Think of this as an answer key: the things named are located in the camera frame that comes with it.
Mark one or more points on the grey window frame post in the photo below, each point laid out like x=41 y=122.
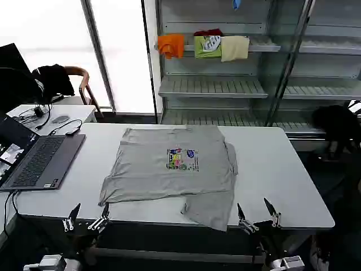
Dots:
x=98 y=50

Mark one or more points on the grey printed t-shirt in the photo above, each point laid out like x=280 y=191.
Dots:
x=146 y=169

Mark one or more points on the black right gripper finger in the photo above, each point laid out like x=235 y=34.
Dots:
x=270 y=208
x=242 y=216

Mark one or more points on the dark grey open laptop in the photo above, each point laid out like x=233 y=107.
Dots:
x=39 y=161

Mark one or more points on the small grey pad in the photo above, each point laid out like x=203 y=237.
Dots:
x=60 y=119

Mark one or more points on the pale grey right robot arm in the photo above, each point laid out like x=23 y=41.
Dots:
x=287 y=264

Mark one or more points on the wooden chair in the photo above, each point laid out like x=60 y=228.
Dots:
x=84 y=76

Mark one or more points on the small white side table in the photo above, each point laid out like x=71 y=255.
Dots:
x=79 y=111

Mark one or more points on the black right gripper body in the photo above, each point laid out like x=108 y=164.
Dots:
x=268 y=240

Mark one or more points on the thin black pole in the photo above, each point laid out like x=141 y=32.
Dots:
x=149 y=70

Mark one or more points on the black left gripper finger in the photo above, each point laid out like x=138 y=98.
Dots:
x=74 y=213
x=105 y=212

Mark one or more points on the black power adapter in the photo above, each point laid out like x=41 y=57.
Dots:
x=39 y=110

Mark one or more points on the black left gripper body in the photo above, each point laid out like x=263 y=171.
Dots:
x=84 y=242

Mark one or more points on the grey shelf rack with cloths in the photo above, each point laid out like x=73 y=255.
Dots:
x=211 y=87

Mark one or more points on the black jacket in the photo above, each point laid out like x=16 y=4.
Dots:
x=53 y=77

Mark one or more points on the empty grey shelf rack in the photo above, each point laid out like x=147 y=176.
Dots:
x=324 y=90

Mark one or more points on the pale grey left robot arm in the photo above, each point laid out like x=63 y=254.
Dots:
x=53 y=262

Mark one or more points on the black monitor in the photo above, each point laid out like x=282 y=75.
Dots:
x=11 y=59

